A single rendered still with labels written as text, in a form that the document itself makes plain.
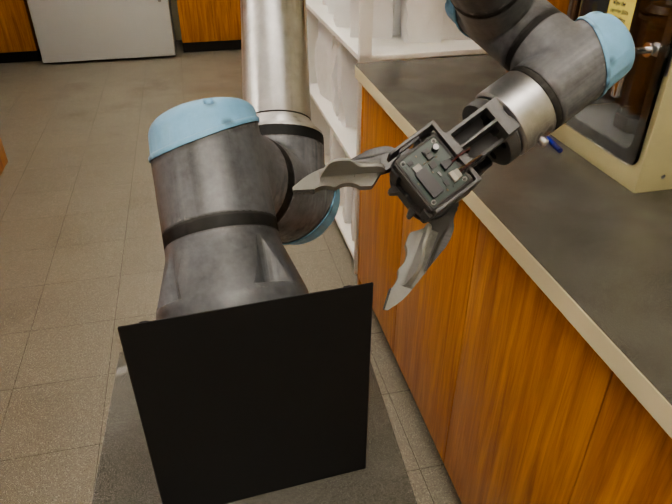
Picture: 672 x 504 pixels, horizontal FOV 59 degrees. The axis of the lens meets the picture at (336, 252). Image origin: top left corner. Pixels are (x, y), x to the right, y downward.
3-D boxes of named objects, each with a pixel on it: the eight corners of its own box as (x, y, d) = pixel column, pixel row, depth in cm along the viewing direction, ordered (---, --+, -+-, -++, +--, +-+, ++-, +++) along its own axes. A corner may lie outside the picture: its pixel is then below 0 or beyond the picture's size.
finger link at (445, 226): (395, 261, 59) (419, 178, 60) (393, 263, 60) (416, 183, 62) (441, 274, 58) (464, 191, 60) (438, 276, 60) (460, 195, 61)
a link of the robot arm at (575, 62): (571, 39, 66) (630, 87, 63) (494, 97, 65) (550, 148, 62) (587, -14, 59) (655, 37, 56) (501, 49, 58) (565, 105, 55)
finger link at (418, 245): (387, 306, 54) (414, 210, 55) (381, 309, 60) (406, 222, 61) (420, 316, 54) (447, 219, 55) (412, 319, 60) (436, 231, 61)
